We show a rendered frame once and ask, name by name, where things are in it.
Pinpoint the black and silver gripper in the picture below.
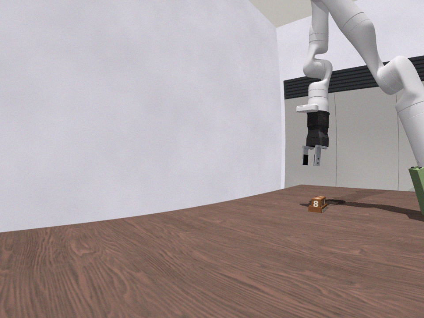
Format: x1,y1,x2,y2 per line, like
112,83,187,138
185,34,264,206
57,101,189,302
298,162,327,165
296,96,330,166

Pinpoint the orange open tray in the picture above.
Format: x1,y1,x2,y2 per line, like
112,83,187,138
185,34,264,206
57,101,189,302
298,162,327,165
308,204,327,213

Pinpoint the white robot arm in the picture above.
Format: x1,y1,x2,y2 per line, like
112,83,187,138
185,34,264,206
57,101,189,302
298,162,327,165
303,0,424,167

